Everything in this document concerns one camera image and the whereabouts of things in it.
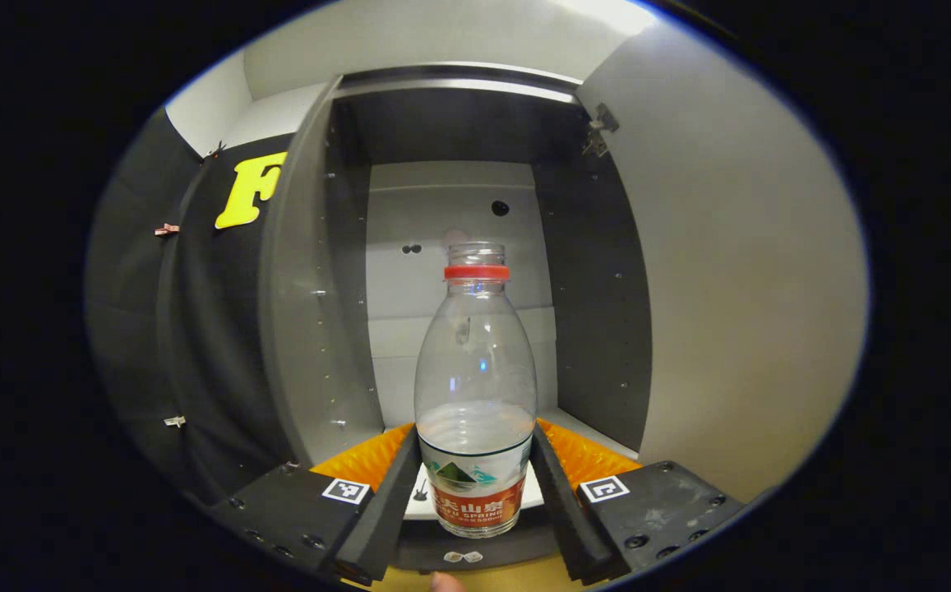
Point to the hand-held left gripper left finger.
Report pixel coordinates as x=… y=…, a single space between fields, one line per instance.
x=385 y=510

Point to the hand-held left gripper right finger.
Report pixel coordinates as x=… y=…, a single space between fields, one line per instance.
x=561 y=510

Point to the clear plastic bottle red label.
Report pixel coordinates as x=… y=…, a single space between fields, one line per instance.
x=475 y=370

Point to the dark grey cabinet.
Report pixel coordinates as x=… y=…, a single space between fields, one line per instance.
x=311 y=329

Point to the metal door hinge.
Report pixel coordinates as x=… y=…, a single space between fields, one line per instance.
x=600 y=130

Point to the white cloth clip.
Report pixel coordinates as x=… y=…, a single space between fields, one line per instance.
x=174 y=421

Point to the black backdrop cloth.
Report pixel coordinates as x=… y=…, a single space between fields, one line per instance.
x=196 y=345

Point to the red cloth clip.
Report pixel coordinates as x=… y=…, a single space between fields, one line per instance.
x=167 y=229

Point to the black cloth clip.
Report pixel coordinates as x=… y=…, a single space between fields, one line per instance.
x=214 y=150

